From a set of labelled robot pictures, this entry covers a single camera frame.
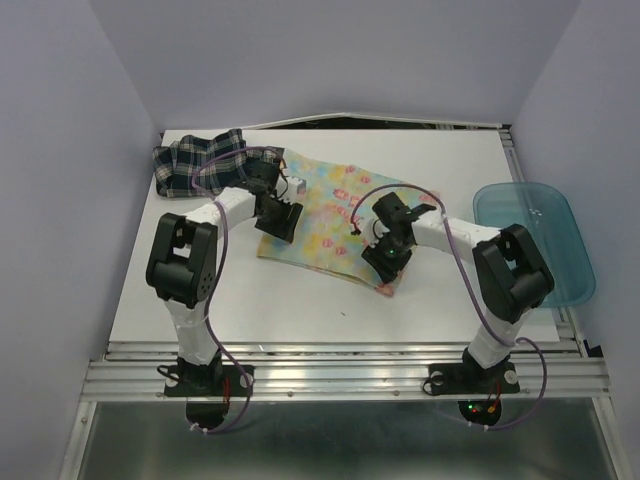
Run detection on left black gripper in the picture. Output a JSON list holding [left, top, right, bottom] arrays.
[[254, 192, 302, 243]]

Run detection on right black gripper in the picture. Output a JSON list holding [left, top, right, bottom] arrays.
[[360, 230, 411, 284]]

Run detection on pastel tie-dye skirt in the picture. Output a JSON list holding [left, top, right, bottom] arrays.
[[255, 149, 444, 300]]

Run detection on navy plaid skirt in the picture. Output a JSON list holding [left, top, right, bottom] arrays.
[[153, 128, 284, 199]]

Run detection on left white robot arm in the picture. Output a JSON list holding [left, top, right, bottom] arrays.
[[146, 162, 306, 397]]

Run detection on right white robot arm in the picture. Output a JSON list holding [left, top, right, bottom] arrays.
[[350, 192, 555, 396]]

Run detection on teal plastic bin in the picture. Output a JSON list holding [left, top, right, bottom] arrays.
[[473, 182, 596, 308]]

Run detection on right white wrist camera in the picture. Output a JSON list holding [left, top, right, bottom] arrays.
[[362, 219, 389, 247]]

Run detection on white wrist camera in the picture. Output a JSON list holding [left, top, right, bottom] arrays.
[[276, 177, 306, 204], [362, 219, 389, 247]]

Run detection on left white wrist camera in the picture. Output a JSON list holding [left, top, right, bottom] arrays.
[[276, 177, 306, 204]]

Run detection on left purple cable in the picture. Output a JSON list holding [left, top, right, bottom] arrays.
[[189, 144, 286, 435]]

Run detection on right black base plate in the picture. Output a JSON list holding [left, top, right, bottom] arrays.
[[422, 362, 520, 397]]

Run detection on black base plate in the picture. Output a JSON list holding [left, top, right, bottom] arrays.
[[422, 362, 520, 397], [157, 364, 254, 398]]

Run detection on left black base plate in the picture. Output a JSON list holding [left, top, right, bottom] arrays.
[[157, 364, 254, 398]]

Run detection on aluminium frame rails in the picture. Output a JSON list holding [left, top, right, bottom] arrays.
[[59, 119, 631, 480]]

